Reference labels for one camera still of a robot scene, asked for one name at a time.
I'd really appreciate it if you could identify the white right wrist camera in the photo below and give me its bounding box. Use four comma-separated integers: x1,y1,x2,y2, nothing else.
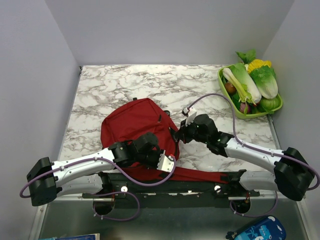
182,106,197,126

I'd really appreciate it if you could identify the blue book at bottom edge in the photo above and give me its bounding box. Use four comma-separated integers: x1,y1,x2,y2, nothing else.
55,233,100,240

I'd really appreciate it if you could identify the purple onion toy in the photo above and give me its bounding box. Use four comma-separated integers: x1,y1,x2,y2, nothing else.
239,102,251,115

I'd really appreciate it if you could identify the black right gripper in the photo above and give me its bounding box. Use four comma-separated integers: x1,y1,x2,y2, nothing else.
175,116,209,144

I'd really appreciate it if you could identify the brown mushroom toy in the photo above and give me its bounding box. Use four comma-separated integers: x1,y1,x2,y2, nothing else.
224,82,237,96

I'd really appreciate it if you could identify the white green bok choy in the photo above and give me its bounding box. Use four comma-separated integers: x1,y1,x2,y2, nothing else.
222,62,262,105

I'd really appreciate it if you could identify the green napa cabbage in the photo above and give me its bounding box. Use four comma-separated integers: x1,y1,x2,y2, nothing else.
249,65,278,100

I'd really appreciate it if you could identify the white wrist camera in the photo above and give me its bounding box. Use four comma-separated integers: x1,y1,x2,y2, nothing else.
156,150,175,173
182,106,197,126

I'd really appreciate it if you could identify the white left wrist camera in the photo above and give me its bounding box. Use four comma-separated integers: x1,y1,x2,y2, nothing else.
156,150,175,173

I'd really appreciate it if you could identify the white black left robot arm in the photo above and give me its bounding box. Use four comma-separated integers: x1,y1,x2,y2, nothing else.
26,132,166,207

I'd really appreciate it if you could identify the aluminium rail frame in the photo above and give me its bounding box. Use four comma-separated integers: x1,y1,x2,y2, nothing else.
39,189,307,202

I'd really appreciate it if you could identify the yellow corn toy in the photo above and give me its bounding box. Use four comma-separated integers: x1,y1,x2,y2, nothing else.
246,59,272,73

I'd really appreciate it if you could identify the green vegetable basket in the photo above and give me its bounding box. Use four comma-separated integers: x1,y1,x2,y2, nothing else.
217,66,283,120

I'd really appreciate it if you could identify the red student backpack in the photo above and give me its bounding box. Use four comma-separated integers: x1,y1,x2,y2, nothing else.
100,98,222,182

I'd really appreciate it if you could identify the dark blue pencil case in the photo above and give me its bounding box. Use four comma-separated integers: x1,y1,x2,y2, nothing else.
225,215,287,240

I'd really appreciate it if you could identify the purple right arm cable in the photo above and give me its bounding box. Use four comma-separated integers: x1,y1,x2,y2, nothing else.
187,93,320,218

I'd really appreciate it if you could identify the green leafy vegetable toy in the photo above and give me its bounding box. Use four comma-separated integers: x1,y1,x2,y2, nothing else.
235,49,256,64

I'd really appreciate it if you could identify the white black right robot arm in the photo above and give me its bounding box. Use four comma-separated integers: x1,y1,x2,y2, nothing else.
174,114,315,201

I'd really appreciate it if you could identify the green round pumpkin toy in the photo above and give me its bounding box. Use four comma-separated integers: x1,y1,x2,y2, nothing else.
257,97,280,114

